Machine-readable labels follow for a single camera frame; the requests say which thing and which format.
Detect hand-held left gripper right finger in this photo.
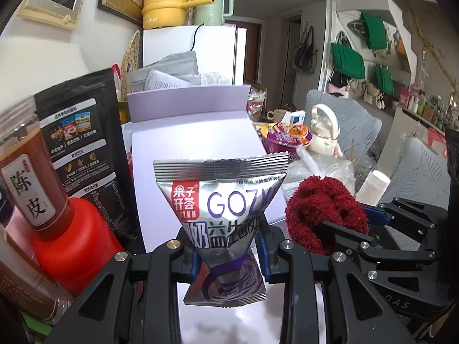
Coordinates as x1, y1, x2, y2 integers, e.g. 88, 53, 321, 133
256, 222, 427, 344

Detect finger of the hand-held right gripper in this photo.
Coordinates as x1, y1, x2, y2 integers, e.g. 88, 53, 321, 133
355, 197, 447, 239
317, 220, 440, 270

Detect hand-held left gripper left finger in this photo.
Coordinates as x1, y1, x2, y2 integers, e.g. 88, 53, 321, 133
43, 238, 202, 344

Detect silver purple snack packet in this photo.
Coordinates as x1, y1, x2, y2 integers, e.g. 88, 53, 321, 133
153, 151, 290, 307

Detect lavender gift box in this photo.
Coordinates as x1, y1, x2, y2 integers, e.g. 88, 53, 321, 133
126, 84, 287, 253

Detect white paper roll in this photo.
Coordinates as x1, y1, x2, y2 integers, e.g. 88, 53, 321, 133
355, 169, 391, 205

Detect grey leaf-pattern covered chair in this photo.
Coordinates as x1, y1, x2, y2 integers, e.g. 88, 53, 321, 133
304, 89, 382, 165
376, 137, 452, 251

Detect clear plastic bag bowl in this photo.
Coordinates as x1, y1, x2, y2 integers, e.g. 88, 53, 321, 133
287, 147, 363, 201

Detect cream ceramic teapot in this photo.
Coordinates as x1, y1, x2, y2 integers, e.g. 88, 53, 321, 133
308, 104, 345, 158

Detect row of small bottles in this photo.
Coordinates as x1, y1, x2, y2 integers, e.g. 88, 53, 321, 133
398, 86, 459, 130

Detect purple instant noodle cup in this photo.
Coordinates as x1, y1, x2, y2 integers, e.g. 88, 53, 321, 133
261, 122, 312, 162

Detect green tote bag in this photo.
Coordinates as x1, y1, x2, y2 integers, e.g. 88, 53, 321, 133
373, 64, 394, 95
330, 42, 366, 80
359, 11, 388, 51

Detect hanging dark handbags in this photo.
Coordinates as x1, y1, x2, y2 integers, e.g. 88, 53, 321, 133
291, 25, 318, 76

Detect bamboo pole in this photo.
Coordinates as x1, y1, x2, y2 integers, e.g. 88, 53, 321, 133
405, 0, 459, 90

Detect red-lidded clear jar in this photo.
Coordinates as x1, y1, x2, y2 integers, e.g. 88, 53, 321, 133
0, 97, 124, 296

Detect black food pouch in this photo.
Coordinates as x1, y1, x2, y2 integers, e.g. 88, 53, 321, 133
34, 68, 139, 244

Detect grey plastic mailer bag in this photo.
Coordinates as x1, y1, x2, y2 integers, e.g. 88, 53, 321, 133
128, 51, 199, 94

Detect brown wooden door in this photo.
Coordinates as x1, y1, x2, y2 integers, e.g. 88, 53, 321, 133
246, 21, 262, 83

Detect white refrigerator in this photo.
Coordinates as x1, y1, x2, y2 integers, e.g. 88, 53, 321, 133
138, 24, 248, 87

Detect woven straw fan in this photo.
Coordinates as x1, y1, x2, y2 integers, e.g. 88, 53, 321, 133
120, 30, 141, 92

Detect pale green electric kettle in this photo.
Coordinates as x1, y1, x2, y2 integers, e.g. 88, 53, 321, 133
194, 0, 234, 26

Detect yellow cooking pot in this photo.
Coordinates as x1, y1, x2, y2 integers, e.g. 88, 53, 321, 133
141, 0, 201, 30

